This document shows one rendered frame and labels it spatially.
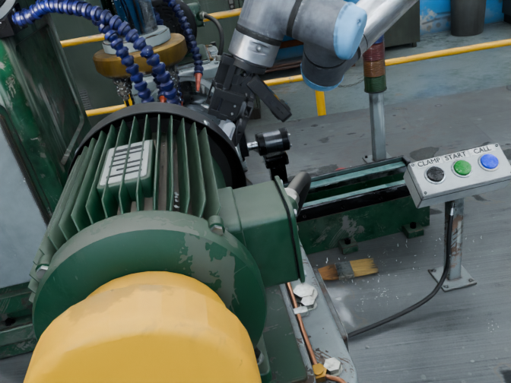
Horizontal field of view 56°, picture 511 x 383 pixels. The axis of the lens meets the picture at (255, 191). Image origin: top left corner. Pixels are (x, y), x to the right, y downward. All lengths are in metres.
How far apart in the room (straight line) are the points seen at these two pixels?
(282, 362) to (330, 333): 0.06
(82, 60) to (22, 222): 3.44
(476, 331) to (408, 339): 0.12
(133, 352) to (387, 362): 0.70
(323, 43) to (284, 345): 0.58
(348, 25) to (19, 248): 0.71
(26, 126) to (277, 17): 0.46
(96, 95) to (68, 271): 4.09
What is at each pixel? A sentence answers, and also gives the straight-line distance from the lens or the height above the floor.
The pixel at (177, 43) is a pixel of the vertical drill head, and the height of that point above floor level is 1.33.
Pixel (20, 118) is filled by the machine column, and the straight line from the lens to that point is 0.88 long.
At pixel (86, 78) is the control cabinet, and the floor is 0.61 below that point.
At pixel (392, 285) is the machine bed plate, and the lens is 1.06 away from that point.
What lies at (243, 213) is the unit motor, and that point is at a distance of 0.37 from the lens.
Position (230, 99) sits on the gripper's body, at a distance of 0.93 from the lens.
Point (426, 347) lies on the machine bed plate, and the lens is 0.95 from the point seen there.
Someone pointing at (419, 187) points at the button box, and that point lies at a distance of 0.88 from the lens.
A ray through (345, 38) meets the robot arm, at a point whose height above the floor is 1.30.
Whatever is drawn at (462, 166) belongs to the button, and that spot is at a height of 1.07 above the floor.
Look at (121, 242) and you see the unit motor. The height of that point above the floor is 1.35.
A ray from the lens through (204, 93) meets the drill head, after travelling 1.25.
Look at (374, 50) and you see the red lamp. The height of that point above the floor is 1.15.
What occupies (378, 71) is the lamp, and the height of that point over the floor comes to 1.09.
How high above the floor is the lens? 1.50
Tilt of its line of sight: 29 degrees down
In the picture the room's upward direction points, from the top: 11 degrees counter-clockwise
